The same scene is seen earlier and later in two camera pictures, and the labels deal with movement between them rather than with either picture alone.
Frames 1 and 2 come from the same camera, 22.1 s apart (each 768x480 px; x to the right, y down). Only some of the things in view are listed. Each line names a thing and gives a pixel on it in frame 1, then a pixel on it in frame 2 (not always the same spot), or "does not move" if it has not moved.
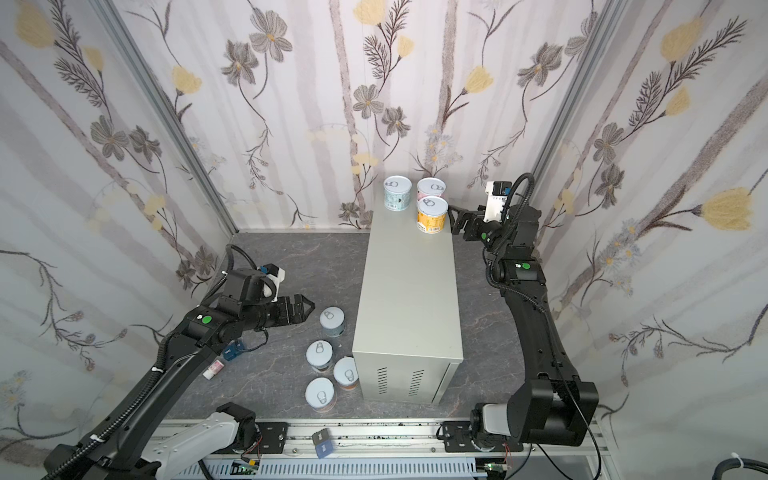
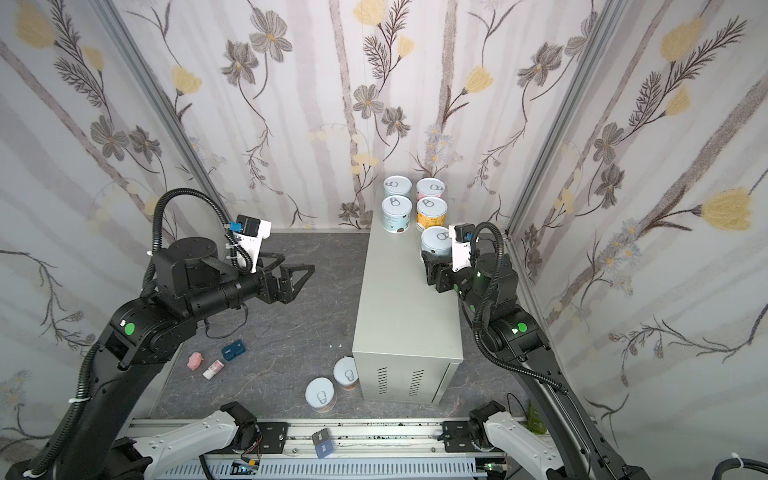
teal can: (333, 332) → (396, 213)
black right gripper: (470, 223) → (443, 277)
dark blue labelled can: (319, 354) → (437, 239)
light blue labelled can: (397, 192) does not move
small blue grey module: (323, 443) does not move
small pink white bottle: (213, 370) does not move
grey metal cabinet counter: (407, 330) does not move
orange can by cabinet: (346, 372) does not move
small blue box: (233, 349) does not move
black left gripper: (291, 309) → (269, 285)
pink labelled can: (430, 186) does not move
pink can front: (320, 393) does not move
